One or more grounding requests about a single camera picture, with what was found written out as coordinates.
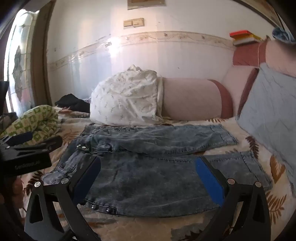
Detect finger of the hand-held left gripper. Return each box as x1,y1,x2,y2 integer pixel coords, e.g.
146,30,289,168
0,132,33,147
8,136,63,154

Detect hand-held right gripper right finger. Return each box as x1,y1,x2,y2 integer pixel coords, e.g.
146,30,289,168
195,156,271,241

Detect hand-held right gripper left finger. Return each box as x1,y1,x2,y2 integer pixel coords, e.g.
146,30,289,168
24,155,102,241

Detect blue denim pants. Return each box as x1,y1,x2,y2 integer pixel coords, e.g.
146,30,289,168
42,124,273,217

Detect green patterned blanket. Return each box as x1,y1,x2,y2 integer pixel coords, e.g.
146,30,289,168
0,105,59,146

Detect black cloth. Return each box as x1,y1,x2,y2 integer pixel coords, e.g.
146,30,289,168
54,93,90,113

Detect leaf print fleece blanket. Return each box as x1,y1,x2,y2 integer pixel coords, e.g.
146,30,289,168
14,109,296,241

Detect patterned glass window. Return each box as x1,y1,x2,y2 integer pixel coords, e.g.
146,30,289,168
5,9,38,112

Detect pink bolster cushion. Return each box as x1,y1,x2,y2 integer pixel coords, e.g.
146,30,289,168
161,77,233,121

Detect white patterned pillow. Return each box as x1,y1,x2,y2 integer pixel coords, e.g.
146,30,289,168
89,65,166,127

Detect light blue quilted pillow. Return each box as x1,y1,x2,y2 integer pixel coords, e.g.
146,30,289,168
236,62,296,186

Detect white book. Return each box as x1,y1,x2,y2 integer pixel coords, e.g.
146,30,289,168
233,38,259,46

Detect pink padded headboard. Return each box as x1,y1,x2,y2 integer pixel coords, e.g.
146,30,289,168
221,39,296,116

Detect yellow book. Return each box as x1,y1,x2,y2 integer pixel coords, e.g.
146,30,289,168
233,34,262,42

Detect red book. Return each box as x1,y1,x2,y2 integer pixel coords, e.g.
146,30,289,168
229,30,252,38

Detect blue cloth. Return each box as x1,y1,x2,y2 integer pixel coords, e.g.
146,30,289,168
272,27,296,43

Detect wall switch panel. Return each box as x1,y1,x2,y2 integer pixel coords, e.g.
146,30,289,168
123,18,145,29

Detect framed wall picture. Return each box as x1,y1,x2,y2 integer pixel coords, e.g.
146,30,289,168
127,0,166,10

